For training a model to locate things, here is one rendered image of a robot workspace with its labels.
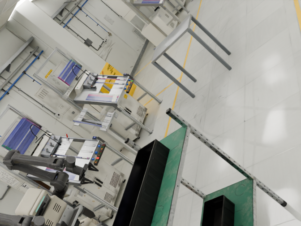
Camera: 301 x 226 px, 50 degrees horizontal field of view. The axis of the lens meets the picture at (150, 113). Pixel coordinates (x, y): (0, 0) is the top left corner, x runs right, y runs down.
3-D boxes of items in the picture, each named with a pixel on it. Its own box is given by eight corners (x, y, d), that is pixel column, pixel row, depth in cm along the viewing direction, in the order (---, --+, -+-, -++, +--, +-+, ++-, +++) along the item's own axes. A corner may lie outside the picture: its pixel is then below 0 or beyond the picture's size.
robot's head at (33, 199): (20, 224, 215) (11, 212, 205) (36, 197, 230) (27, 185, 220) (39, 228, 211) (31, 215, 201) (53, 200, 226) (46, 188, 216)
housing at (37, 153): (55, 140, 443) (52, 132, 434) (38, 167, 408) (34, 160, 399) (49, 139, 445) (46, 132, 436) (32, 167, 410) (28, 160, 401)
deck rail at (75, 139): (101, 143, 428) (100, 139, 424) (100, 144, 426) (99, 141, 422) (53, 138, 445) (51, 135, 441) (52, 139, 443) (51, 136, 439)
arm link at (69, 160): (60, 159, 217) (54, 169, 211) (60, 149, 209) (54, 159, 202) (76, 165, 217) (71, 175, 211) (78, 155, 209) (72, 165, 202)
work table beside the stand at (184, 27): (231, 68, 415) (187, 27, 390) (193, 98, 454) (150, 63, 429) (230, 52, 449) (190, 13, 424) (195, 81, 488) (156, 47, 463)
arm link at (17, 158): (12, 153, 227) (4, 165, 219) (9, 148, 223) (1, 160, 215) (68, 161, 217) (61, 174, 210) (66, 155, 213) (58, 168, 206)
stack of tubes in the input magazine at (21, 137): (41, 128, 429) (23, 116, 421) (21, 156, 393) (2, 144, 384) (37, 132, 437) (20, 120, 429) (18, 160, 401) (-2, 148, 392)
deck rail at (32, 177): (81, 184, 379) (80, 181, 375) (81, 186, 378) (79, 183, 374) (28, 177, 396) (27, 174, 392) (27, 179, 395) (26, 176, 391)
